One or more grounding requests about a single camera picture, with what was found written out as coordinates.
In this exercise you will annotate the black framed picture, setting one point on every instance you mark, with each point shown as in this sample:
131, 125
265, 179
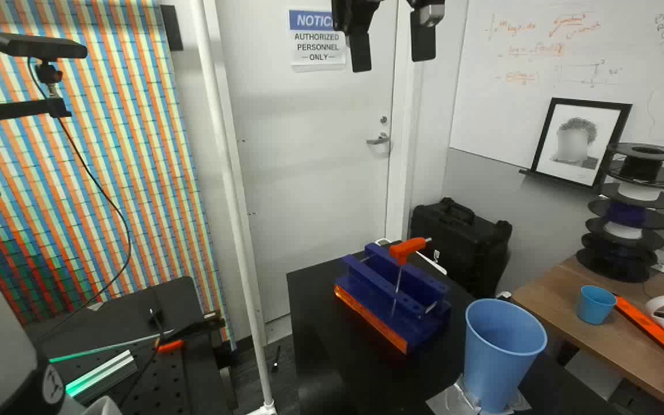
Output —
580, 141

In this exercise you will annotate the stack of filament spools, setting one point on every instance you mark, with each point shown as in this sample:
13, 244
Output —
633, 216

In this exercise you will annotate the flat orange tool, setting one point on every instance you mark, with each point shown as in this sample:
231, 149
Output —
649, 325

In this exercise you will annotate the black work table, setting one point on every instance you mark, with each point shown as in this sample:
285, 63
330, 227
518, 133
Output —
363, 361

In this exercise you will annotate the white vertical pole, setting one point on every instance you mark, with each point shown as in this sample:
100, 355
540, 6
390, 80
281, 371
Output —
231, 209

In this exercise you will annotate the whiteboard with writing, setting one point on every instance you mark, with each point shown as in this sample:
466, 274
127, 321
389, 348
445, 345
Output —
576, 53

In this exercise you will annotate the white stick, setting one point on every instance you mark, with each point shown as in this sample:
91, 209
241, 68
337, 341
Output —
431, 261

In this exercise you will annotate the orange marker-like object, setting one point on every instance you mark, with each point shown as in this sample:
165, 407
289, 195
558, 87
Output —
406, 247

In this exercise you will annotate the green lit metal bar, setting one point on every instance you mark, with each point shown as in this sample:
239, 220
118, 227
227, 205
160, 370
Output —
97, 371

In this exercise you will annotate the silver foil sheet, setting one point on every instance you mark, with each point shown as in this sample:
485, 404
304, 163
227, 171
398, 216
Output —
455, 402

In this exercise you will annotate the wooden side table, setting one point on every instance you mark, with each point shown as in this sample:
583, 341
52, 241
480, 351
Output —
616, 347

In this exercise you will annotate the black wall bracket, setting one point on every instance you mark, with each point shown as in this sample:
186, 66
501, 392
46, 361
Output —
172, 27

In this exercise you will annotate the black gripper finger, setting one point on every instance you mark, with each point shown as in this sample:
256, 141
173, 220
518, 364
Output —
423, 36
361, 37

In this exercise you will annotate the black perforated breadboard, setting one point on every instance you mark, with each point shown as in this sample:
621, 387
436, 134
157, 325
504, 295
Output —
172, 370

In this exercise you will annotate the striped colourful backdrop panel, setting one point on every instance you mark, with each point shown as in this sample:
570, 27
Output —
78, 163

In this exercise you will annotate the black hard case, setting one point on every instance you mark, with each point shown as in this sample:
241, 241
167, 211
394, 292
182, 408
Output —
462, 243

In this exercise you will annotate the small blue cup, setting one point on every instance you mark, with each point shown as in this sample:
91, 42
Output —
596, 304

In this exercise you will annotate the blue rack with orange base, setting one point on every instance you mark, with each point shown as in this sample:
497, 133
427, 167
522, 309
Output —
392, 295

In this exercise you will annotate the orange black hand tool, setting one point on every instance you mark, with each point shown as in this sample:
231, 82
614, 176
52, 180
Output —
186, 334

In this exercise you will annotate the black camera on stand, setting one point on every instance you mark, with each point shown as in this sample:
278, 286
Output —
35, 47

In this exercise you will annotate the large light blue cup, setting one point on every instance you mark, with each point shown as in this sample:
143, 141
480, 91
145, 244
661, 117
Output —
501, 348

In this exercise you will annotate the blue white notice sign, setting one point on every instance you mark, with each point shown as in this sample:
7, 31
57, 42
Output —
314, 37

